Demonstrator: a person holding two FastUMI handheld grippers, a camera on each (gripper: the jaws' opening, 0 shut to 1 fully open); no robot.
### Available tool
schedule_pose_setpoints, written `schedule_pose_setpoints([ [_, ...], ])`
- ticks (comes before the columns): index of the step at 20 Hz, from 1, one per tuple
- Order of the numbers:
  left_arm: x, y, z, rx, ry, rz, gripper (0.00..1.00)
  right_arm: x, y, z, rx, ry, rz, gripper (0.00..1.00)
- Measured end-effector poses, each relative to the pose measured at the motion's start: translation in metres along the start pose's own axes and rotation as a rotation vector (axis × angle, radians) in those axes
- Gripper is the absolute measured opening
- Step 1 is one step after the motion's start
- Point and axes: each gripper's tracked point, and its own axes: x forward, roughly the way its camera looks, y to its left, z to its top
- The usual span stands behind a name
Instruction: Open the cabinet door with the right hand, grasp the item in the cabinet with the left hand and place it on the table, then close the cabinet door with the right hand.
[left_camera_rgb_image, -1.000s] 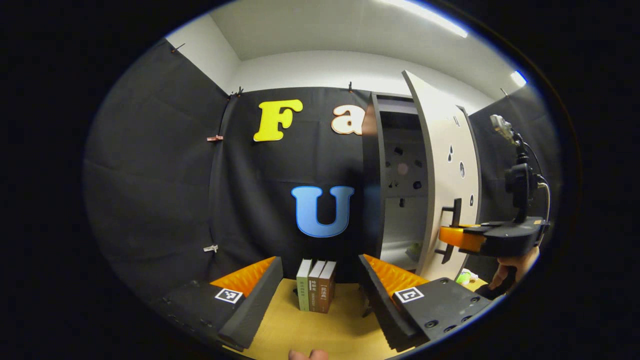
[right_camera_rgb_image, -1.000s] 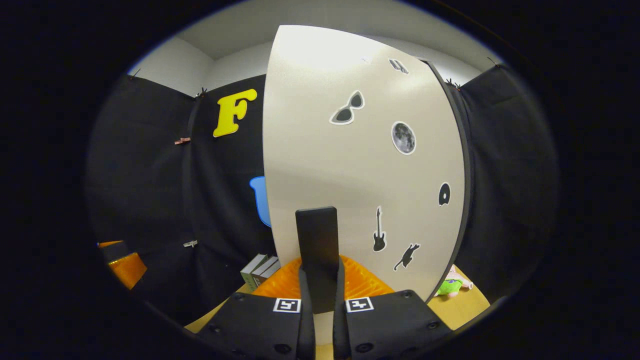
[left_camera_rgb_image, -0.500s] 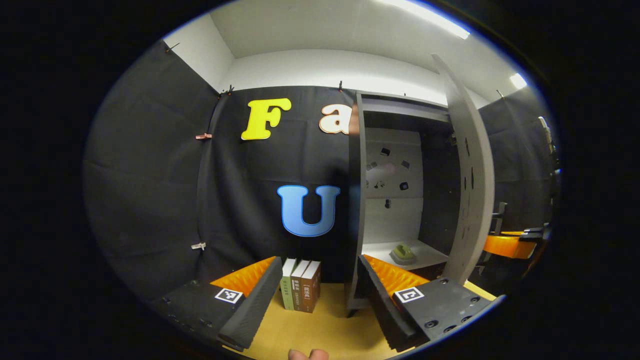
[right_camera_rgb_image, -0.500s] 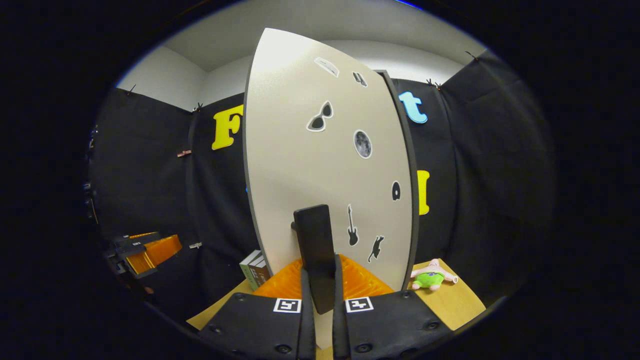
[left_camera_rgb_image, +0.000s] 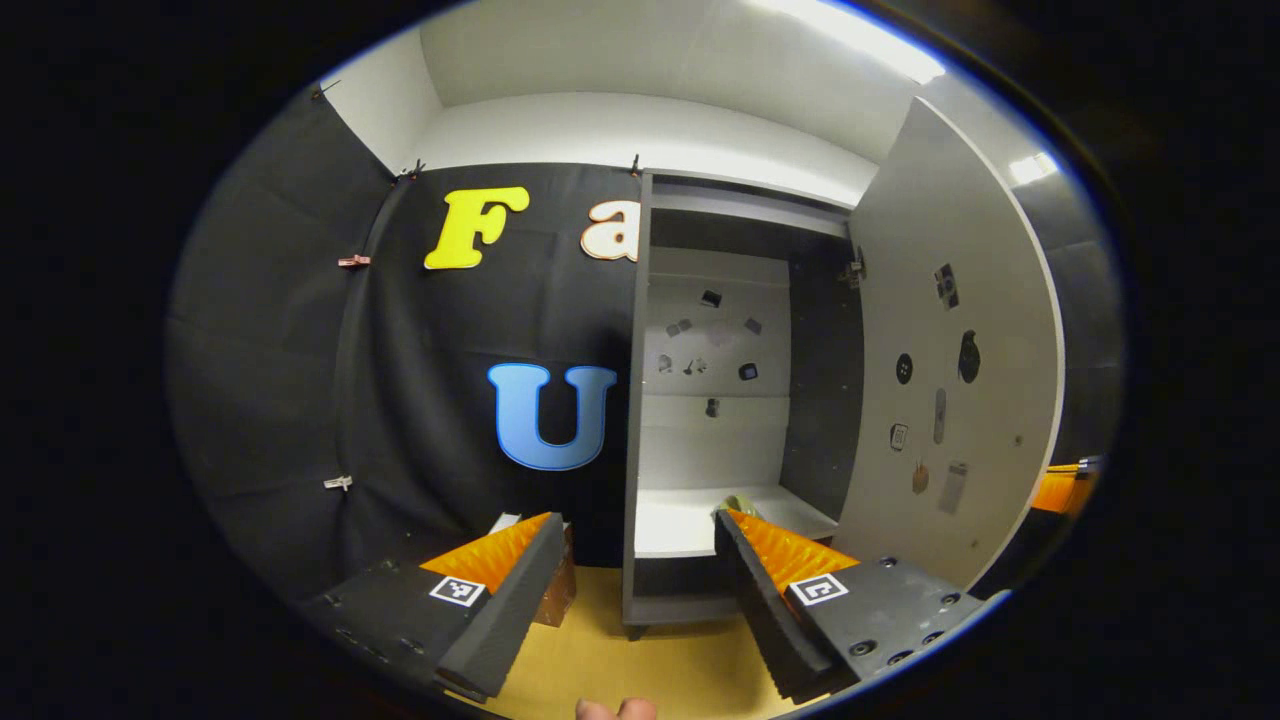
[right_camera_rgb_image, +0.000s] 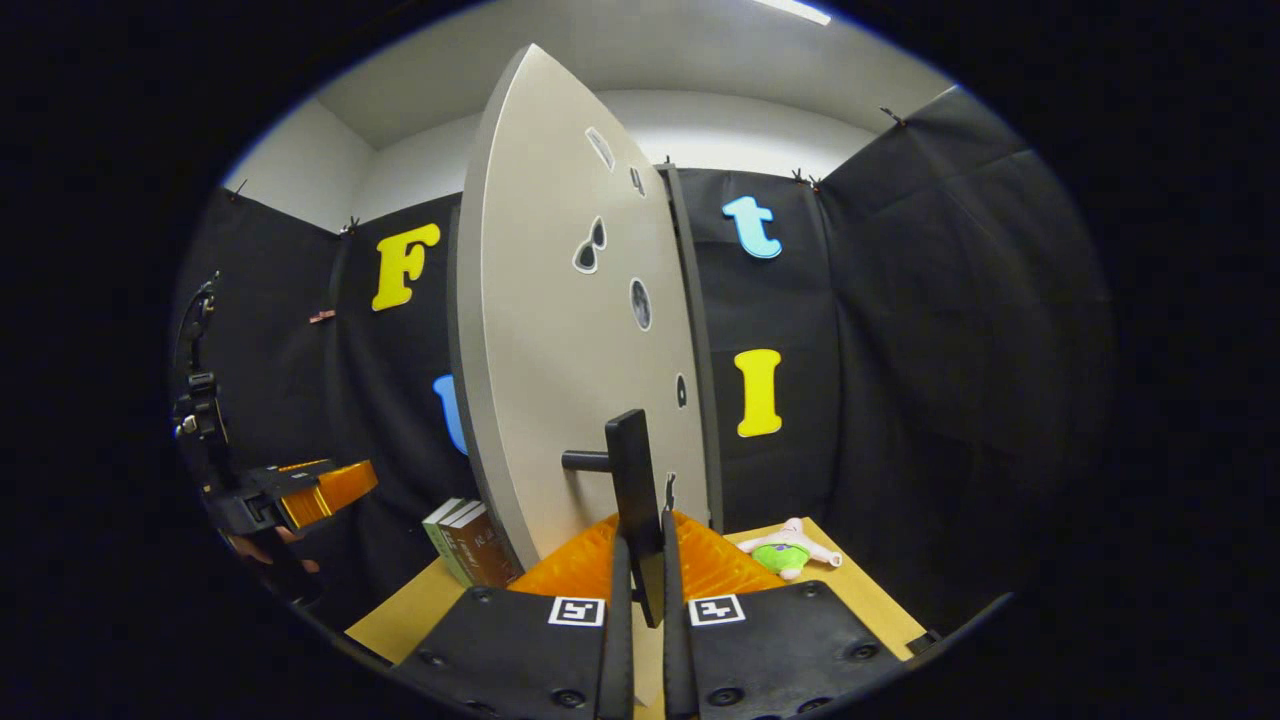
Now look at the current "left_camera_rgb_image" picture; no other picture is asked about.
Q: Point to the black backdrop cloth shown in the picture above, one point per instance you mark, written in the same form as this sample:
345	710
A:
280	400

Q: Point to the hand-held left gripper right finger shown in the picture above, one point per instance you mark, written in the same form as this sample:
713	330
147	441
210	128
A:
760	610

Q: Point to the beige cabinet door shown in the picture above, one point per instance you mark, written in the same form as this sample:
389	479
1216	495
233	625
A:
960	300

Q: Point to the grey cabinet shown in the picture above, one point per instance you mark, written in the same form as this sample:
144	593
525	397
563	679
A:
815	400

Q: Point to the pink clip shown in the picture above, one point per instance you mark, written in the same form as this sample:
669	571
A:
354	261

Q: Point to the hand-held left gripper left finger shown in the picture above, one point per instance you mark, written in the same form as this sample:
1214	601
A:
510	610

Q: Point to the long ceiling light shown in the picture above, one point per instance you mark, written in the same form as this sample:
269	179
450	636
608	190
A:
860	35

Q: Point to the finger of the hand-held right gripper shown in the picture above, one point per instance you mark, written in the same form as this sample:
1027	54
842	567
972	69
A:
1060	490

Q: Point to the small ceiling light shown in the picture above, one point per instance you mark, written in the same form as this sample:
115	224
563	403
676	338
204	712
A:
1033	167

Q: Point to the black clip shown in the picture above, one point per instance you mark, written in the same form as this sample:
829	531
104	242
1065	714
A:
412	170
325	89

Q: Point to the white cabinet shelf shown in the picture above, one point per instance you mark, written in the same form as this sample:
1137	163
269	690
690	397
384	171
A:
680	520

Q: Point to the white clip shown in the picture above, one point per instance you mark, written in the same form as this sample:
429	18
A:
337	483

